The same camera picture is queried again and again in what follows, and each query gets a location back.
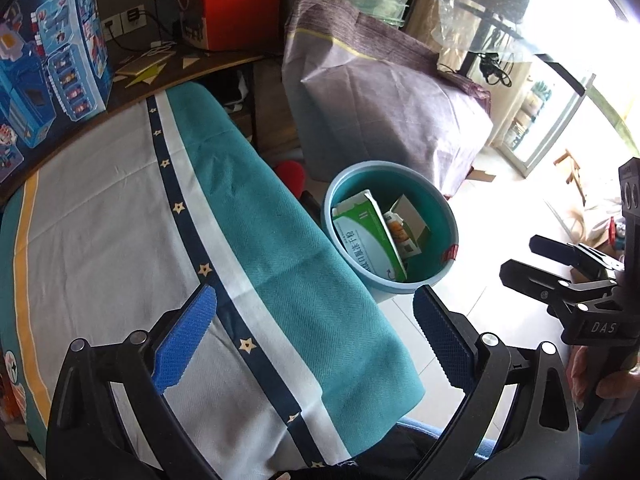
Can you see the red gift bag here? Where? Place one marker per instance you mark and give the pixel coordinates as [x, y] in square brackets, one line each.
[235, 5]

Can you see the teal round bin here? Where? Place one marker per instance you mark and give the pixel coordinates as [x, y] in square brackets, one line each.
[430, 262]

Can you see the wall power outlet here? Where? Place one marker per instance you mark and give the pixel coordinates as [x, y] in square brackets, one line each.
[132, 16]

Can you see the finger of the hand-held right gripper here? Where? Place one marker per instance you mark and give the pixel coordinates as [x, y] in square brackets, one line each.
[560, 252]
[530, 275]

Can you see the striped teal tablecloth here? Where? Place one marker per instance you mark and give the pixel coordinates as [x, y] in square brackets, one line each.
[125, 210]

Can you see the person's right hand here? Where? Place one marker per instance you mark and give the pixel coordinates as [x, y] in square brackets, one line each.
[579, 375]

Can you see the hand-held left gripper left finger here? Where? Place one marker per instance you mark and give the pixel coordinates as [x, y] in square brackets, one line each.
[187, 335]

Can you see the white green medicine box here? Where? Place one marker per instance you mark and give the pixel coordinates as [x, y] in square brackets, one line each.
[365, 240]

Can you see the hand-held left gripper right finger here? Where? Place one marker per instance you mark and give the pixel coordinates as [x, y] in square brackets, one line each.
[442, 340]

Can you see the blue toy box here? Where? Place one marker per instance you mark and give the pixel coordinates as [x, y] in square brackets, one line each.
[50, 85]

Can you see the wooden folding stand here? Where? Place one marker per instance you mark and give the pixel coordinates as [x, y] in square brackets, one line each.
[570, 172]

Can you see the yellow paper triangle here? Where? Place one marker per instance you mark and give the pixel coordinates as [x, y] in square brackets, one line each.
[145, 77]

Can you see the tan notebook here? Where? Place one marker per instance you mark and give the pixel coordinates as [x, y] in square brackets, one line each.
[145, 62]

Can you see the stack of clear packets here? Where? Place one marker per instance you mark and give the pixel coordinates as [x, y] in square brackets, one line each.
[380, 0]

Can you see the clear plastic bag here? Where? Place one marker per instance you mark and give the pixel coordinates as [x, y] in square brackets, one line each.
[480, 10]

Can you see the dark wooden desk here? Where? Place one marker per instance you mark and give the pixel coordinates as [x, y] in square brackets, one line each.
[210, 62]

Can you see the green cardboard box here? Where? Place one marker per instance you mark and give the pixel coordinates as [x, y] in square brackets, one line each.
[412, 225]

